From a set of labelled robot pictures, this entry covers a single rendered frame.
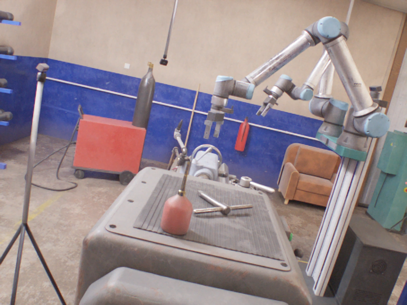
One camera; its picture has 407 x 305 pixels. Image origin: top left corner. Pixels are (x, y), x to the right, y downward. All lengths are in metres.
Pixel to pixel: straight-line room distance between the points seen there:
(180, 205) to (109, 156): 4.01
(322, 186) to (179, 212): 4.96
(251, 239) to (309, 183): 4.75
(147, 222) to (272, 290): 0.31
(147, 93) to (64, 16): 2.46
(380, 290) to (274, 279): 2.10
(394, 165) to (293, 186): 1.58
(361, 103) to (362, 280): 1.26
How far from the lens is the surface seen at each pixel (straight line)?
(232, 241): 0.83
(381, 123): 2.15
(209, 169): 2.08
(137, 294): 0.69
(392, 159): 5.88
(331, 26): 2.05
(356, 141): 2.31
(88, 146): 4.72
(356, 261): 2.66
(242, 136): 5.84
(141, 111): 4.76
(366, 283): 2.77
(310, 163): 5.88
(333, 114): 2.76
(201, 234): 0.82
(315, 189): 5.64
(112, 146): 4.72
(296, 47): 2.15
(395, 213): 6.01
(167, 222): 0.78
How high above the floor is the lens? 1.70
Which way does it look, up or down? 12 degrees down
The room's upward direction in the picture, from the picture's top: 13 degrees clockwise
